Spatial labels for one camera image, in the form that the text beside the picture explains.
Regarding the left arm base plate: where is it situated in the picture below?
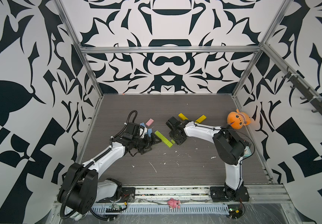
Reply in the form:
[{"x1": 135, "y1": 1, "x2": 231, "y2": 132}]
[{"x1": 98, "y1": 187, "x2": 136, "y2": 203}]

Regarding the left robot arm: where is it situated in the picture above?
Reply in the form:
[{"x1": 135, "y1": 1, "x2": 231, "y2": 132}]
[{"x1": 57, "y1": 110, "x2": 162, "y2": 219}]

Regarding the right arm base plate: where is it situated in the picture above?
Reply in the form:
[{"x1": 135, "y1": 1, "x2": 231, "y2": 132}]
[{"x1": 210, "y1": 185, "x2": 250, "y2": 202}]

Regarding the pink block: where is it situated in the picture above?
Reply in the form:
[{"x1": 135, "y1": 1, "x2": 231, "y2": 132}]
[{"x1": 145, "y1": 119, "x2": 154, "y2": 127}]

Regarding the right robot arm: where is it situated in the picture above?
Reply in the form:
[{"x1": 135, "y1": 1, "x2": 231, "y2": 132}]
[{"x1": 166, "y1": 117, "x2": 246, "y2": 200}]

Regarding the white cable duct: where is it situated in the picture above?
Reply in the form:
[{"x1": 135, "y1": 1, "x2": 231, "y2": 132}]
[{"x1": 92, "y1": 204, "x2": 229, "y2": 215}]

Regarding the orange plush toy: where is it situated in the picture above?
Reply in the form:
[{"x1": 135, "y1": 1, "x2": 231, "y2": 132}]
[{"x1": 227, "y1": 109, "x2": 251, "y2": 130}]

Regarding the black hook rail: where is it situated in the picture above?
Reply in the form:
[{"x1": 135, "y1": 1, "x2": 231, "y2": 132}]
[{"x1": 282, "y1": 66, "x2": 322, "y2": 116}]

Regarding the teal square clock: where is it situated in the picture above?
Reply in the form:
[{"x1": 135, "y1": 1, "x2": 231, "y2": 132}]
[{"x1": 244, "y1": 146, "x2": 252, "y2": 158}]

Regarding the pink pig toy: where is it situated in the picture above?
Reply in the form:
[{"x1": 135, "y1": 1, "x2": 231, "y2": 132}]
[{"x1": 168, "y1": 198, "x2": 181, "y2": 209}]

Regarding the yellow block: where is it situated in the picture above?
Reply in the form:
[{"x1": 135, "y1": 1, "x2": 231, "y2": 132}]
[
  {"x1": 195, "y1": 115, "x2": 207, "y2": 124},
  {"x1": 178, "y1": 113, "x2": 188, "y2": 121}
]

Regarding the circuit board right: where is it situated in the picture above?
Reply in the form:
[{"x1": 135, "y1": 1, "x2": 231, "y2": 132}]
[{"x1": 227, "y1": 204, "x2": 245, "y2": 220}]

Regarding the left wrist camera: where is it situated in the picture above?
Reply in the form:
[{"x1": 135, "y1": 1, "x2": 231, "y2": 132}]
[{"x1": 139, "y1": 125, "x2": 148, "y2": 138}]

